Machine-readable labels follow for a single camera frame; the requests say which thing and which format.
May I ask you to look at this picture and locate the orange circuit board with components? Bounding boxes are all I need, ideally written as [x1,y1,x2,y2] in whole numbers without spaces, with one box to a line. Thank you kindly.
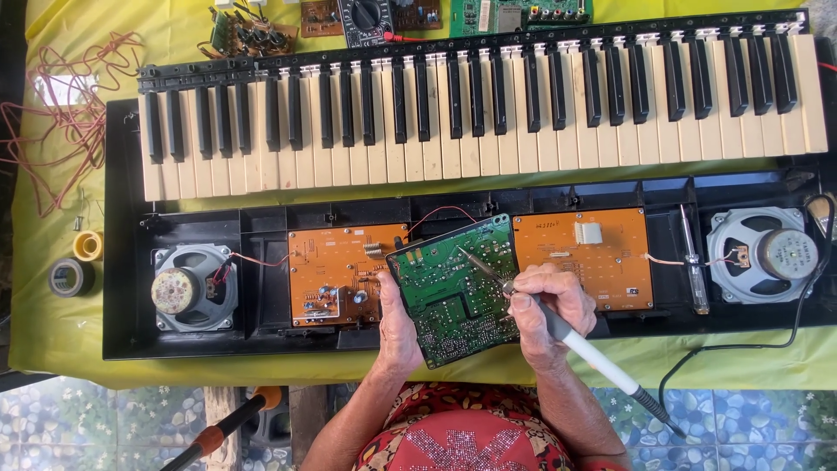
[287,223,411,328]

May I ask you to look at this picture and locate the looped red wire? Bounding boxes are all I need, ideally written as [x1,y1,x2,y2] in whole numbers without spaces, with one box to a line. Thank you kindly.
[401,205,479,240]

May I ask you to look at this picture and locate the yellow green table cloth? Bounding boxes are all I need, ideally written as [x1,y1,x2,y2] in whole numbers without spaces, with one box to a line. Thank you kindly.
[9,0,837,391]

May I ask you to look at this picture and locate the white speaker wire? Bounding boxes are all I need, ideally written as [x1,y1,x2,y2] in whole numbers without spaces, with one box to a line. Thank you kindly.
[644,253,740,268]

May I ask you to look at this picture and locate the black tape roll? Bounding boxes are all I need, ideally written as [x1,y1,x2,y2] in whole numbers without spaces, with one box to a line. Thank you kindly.
[48,257,97,299]

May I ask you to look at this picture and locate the grey speaker with rusty magnet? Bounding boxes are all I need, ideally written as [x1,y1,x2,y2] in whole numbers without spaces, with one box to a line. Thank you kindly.
[150,242,240,334]

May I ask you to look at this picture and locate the white grey soldering iron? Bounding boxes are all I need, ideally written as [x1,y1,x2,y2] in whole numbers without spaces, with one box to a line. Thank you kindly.
[456,246,689,439]

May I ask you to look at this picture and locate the orange circuit board with ribbon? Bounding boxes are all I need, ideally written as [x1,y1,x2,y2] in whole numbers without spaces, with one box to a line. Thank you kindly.
[512,207,655,313]

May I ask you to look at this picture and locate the black multimeter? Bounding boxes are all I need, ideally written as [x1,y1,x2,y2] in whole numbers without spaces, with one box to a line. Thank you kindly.
[336,0,396,49]

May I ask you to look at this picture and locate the thin red speaker wire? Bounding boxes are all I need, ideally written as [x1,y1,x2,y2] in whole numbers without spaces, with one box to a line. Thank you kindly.
[228,250,293,270]

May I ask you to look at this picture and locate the yellow tape roll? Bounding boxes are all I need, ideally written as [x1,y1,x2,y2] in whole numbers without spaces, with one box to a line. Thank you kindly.
[72,229,105,263]

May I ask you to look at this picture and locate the person's red patterned clothing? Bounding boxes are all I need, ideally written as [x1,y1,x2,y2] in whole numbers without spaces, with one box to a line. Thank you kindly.
[352,382,578,471]

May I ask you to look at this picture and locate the person's right hand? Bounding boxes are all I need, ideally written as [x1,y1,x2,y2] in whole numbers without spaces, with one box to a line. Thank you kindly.
[509,263,598,375]

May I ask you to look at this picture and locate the clear handle tester screwdriver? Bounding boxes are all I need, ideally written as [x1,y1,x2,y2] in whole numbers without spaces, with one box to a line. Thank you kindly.
[678,203,711,316]

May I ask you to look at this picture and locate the tangle of red wire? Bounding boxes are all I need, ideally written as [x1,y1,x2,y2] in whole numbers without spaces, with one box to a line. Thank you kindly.
[0,31,146,219]

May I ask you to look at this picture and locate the brown circuit board with capacitors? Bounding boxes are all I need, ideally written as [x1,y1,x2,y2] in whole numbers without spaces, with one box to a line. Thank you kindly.
[197,4,299,60]

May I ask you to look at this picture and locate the black keyboard casing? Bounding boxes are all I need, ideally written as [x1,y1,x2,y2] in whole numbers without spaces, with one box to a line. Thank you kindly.
[102,36,837,362]

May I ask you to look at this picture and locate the orange and black tool handle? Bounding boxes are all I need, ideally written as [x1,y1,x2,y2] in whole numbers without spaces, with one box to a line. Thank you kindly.
[159,385,284,471]

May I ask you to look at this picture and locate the black and white key assembly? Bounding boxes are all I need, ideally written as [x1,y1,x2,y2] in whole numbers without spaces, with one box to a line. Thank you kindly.
[136,8,830,203]

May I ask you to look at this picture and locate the green circuit board with sockets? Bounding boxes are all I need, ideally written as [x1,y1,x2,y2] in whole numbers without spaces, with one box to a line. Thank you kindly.
[449,0,595,39]

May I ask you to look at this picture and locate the grey speaker with silver magnet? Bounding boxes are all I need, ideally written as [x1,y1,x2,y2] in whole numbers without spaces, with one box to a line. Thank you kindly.
[707,207,820,306]

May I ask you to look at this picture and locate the black soldering iron cable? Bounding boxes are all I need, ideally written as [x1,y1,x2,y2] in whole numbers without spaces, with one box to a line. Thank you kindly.
[657,192,837,434]

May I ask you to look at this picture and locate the person's left hand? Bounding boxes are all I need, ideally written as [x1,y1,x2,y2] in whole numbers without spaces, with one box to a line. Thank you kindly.
[375,269,426,379]

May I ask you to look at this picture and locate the small brown circuit board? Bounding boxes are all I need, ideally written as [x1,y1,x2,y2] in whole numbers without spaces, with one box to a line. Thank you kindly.
[300,0,345,39]
[391,0,443,33]

